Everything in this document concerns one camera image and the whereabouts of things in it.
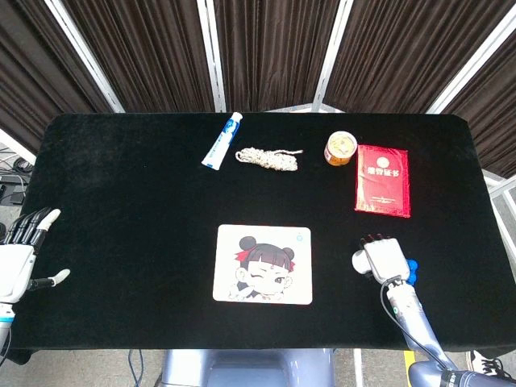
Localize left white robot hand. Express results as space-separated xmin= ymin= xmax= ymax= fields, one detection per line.
xmin=0 ymin=207 xmax=72 ymax=304

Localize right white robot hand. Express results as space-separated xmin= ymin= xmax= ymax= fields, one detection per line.
xmin=359 ymin=233 xmax=412 ymax=285

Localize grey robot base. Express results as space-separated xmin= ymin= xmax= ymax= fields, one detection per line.
xmin=160 ymin=348 xmax=336 ymax=387

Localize cartoon girl mouse pad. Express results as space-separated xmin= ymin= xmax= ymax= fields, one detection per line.
xmin=212 ymin=224 xmax=314 ymax=306

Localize red certificate booklet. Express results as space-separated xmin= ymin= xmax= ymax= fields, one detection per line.
xmin=354 ymin=144 xmax=412 ymax=218

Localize black velvet table cloth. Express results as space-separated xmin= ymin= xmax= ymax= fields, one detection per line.
xmin=7 ymin=111 xmax=516 ymax=352

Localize clear jar of rubber bands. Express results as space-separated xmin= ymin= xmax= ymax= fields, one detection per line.
xmin=323 ymin=131 xmax=359 ymax=167

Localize black white sneaker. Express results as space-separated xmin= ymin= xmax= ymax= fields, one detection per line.
xmin=466 ymin=349 xmax=516 ymax=383

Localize brown curtain panel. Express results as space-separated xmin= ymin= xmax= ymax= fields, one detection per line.
xmin=60 ymin=0 xmax=214 ymax=114
xmin=442 ymin=30 xmax=516 ymax=179
xmin=0 ymin=0 xmax=114 ymax=155
xmin=324 ymin=0 xmax=513 ymax=114
xmin=212 ymin=0 xmax=342 ymax=113

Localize blue white toothpaste tube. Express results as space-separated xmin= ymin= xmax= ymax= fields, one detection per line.
xmin=201 ymin=111 xmax=243 ymax=170

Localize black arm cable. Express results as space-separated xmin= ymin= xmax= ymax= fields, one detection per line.
xmin=380 ymin=277 xmax=459 ymax=371

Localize black floor cables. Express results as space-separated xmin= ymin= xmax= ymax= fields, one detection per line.
xmin=0 ymin=155 xmax=34 ymax=207

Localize beige rope bundle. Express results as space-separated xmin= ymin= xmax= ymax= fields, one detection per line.
xmin=235 ymin=147 xmax=304 ymax=173

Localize blue floor cable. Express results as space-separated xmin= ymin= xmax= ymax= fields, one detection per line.
xmin=127 ymin=348 xmax=145 ymax=387

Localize white frame post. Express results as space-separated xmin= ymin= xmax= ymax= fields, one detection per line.
xmin=426 ymin=0 xmax=516 ymax=114
xmin=312 ymin=0 xmax=355 ymax=113
xmin=43 ymin=0 xmax=126 ymax=114
xmin=196 ymin=0 xmax=227 ymax=113

